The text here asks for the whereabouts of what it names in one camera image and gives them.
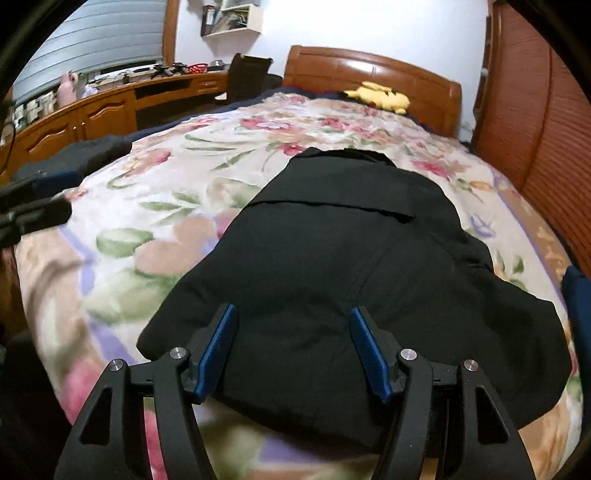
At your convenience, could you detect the folded navy blue garment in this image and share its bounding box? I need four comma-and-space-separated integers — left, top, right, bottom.
561, 264, 591, 384

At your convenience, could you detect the grey window blind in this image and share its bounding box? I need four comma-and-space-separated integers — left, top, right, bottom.
12, 0, 167, 102

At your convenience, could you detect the floral bed blanket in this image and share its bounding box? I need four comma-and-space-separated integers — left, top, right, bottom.
13, 91, 584, 480

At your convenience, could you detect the wooden louvered wardrobe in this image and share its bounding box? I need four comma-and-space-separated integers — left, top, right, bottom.
475, 1, 590, 274

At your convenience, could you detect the white wall shelf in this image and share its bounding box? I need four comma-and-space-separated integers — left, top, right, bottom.
200, 1, 263, 37

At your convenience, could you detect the wooden bed headboard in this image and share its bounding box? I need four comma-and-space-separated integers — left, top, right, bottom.
283, 45, 462, 137

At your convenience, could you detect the red basket on desk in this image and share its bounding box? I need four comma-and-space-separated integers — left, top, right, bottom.
187, 63, 208, 74

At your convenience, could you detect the yellow pikachu plush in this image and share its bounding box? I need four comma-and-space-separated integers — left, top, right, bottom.
344, 81, 411, 115

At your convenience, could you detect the dark wooden chair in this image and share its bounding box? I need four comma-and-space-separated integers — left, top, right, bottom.
226, 53, 283, 103

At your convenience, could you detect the wooden desk with cabinets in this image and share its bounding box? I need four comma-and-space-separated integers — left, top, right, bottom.
1, 71, 228, 184

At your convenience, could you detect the dark grey folded garment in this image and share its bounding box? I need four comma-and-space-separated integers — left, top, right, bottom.
11, 134, 132, 181

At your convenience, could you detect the black trench coat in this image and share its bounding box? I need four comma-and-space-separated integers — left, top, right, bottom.
137, 148, 571, 450

